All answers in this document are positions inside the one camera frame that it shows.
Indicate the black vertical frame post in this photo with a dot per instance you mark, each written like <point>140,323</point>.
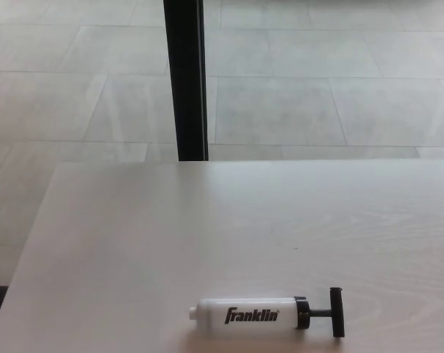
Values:
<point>187,81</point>

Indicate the white Franklin air pump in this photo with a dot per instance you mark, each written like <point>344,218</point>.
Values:
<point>244,316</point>

